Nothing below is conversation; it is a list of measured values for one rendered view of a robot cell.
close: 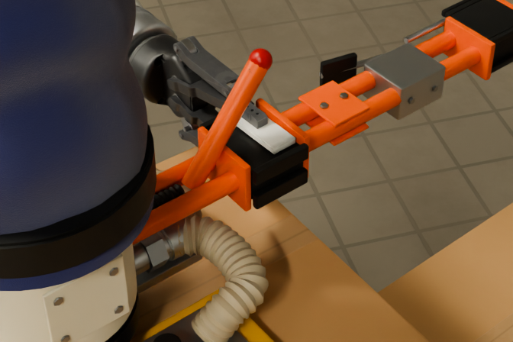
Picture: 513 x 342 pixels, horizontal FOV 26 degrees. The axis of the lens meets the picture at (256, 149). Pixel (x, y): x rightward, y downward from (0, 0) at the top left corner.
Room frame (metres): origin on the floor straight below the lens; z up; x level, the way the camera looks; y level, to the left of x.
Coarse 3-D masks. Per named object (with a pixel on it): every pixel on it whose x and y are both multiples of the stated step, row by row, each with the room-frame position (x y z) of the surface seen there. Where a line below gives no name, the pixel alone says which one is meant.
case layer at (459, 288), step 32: (480, 224) 1.47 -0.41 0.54; (512, 224) 1.47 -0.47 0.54; (448, 256) 1.39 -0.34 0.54; (480, 256) 1.39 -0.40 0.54; (512, 256) 1.39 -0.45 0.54; (384, 288) 1.31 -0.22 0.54; (416, 288) 1.31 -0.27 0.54; (448, 288) 1.31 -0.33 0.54; (480, 288) 1.31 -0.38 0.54; (512, 288) 1.31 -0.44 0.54; (416, 320) 1.24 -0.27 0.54; (448, 320) 1.24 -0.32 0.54; (480, 320) 1.24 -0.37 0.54; (512, 320) 1.24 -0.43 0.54
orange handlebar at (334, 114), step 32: (448, 32) 1.09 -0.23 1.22; (448, 64) 1.03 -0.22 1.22; (320, 96) 0.96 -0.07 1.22; (352, 96) 0.96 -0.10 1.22; (384, 96) 0.97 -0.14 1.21; (320, 128) 0.91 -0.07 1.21; (352, 128) 0.93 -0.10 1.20; (192, 192) 0.81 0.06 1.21; (224, 192) 0.82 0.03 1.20; (160, 224) 0.78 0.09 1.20
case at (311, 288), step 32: (224, 224) 0.91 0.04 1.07; (256, 224) 0.91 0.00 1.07; (288, 224) 0.91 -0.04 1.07; (288, 256) 0.86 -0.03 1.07; (320, 256) 0.86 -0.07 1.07; (160, 288) 0.82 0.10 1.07; (192, 288) 0.82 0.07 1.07; (288, 288) 0.82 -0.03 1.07; (320, 288) 0.82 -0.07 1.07; (352, 288) 0.81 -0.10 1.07; (160, 320) 0.77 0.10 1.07; (256, 320) 0.77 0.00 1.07; (288, 320) 0.77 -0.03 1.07; (320, 320) 0.77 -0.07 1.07; (352, 320) 0.77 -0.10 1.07; (384, 320) 0.77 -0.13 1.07
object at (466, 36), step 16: (496, 0) 1.14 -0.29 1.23; (464, 16) 1.10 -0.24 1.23; (480, 16) 1.10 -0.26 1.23; (496, 16) 1.10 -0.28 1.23; (512, 16) 1.10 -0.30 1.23; (464, 32) 1.07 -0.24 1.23; (480, 32) 1.07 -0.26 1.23; (496, 32) 1.07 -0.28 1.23; (512, 32) 1.07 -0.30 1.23; (464, 48) 1.07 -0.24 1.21; (480, 48) 1.05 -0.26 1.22; (496, 48) 1.07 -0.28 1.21; (512, 48) 1.08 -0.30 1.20; (480, 64) 1.05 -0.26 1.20; (496, 64) 1.06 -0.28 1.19
